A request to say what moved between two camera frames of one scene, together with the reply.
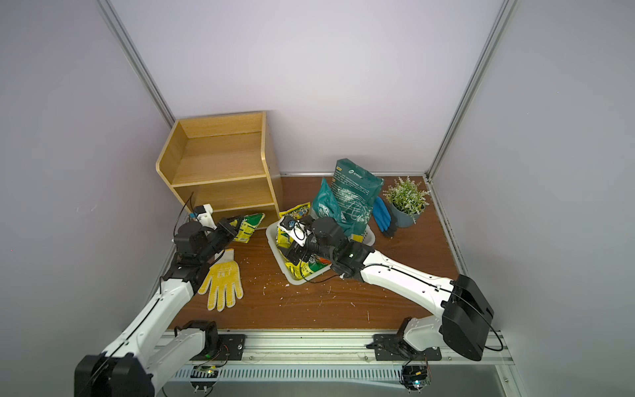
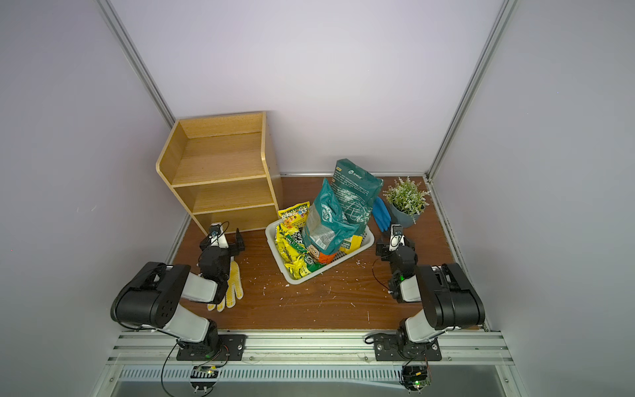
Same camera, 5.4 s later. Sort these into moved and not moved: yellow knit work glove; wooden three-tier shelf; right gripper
Moved: right gripper
Not moved: wooden three-tier shelf; yellow knit work glove
